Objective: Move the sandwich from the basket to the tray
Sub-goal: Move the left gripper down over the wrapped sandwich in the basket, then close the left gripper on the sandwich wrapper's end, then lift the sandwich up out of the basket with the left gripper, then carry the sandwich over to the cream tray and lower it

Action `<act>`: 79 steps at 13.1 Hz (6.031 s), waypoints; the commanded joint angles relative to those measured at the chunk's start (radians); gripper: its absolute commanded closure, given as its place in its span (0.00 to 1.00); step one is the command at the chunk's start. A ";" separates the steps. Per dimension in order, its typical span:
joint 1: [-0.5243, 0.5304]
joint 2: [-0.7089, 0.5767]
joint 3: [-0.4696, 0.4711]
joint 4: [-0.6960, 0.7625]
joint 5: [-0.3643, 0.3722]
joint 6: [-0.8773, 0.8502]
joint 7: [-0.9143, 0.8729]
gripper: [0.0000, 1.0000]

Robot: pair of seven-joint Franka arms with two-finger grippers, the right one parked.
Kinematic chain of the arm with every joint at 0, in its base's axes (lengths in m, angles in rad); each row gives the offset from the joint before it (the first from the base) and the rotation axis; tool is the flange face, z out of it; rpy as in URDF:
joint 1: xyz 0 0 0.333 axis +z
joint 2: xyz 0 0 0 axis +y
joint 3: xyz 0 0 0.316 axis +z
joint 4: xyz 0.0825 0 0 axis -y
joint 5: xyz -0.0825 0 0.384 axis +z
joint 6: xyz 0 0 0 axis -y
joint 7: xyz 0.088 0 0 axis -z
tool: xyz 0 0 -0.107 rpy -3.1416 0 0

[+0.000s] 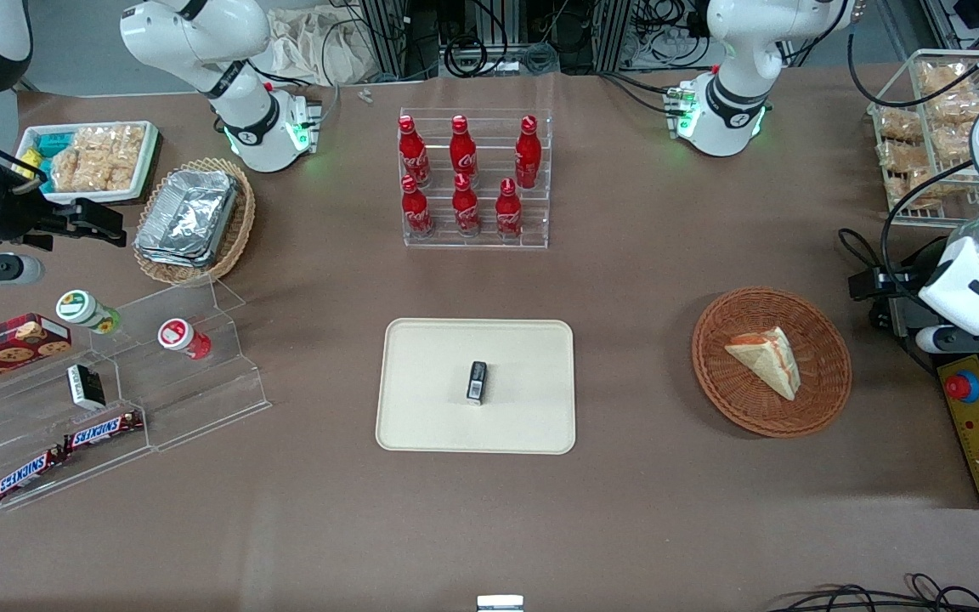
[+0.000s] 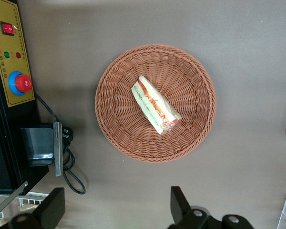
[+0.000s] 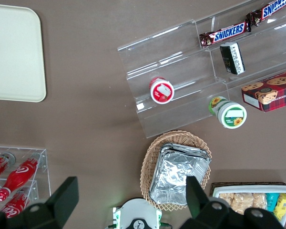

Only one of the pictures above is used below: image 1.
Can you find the red cola bottle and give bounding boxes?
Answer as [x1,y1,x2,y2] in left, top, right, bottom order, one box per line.
[400,174,435,239]
[398,115,431,188]
[515,115,543,190]
[452,173,482,236]
[450,115,479,184]
[495,178,524,239]

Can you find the triangle sandwich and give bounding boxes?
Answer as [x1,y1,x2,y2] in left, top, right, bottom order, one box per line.
[725,326,801,401]

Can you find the round brown wicker basket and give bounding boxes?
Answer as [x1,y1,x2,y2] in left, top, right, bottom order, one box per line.
[691,286,853,439]

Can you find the black floor cable bundle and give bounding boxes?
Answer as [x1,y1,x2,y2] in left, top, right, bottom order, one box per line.
[766,574,979,612]

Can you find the stacked aluminium foil trays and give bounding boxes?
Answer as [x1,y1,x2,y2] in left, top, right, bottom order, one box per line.
[134,168,240,269]

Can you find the red cookie box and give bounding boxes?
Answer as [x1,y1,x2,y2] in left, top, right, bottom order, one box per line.
[0,313,74,394]

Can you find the aluminium frame post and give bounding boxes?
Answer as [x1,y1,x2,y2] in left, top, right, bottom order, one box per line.
[359,0,410,82]
[596,0,631,73]

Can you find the bagged fried snack pack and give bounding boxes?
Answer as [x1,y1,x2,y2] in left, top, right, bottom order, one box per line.
[876,109,924,144]
[906,168,966,209]
[917,61,975,94]
[927,89,979,124]
[880,140,937,175]
[931,119,975,161]

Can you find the black and white carton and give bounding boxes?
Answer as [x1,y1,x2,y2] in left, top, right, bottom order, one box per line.
[66,364,106,411]

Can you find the red lid drink bottle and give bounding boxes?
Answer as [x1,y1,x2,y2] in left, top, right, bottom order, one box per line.
[157,318,212,360]

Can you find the rice cracker snack pack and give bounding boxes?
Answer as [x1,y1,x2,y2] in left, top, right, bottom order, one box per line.
[49,125,146,193]

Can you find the white rectangular plastic tray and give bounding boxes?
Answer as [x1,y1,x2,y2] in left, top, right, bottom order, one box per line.
[12,121,161,205]

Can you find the beige cloth bag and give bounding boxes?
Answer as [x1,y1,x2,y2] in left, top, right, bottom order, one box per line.
[264,7,371,86]

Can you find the Snickers chocolate bar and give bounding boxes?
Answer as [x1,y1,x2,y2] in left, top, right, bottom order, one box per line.
[0,446,68,504]
[62,411,144,451]

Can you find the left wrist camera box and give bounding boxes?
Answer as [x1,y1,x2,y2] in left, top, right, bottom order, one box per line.
[914,326,979,354]

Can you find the beige serving tray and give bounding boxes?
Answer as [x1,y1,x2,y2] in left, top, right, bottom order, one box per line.
[375,318,577,456]

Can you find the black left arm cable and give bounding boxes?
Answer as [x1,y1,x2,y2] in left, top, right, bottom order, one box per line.
[846,25,979,300]

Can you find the white wire basket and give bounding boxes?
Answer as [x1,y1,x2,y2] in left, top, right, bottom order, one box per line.
[868,48,979,229]

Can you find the clear acrylic bottle rack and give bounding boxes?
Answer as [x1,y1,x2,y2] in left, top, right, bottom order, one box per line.
[399,107,555,250]

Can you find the coiled black cable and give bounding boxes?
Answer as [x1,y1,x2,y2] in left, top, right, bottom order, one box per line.
[443,38,490,79]

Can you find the clear acrylic step shelf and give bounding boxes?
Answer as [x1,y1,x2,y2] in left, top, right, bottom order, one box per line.
[92,276,273,453]
[0,340,155,513]

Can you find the black appliance power cable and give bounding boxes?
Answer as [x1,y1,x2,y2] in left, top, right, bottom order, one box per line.
[838,228,883,281]

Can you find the oval tan wicker basket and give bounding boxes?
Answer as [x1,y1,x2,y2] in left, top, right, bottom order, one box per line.
[133,157,257,286]

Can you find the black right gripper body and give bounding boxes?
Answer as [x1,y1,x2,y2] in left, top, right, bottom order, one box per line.
[0,191,76,252]

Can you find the green lid drink bottle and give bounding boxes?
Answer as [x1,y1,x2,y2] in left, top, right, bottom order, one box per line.
[56,289,122,335]

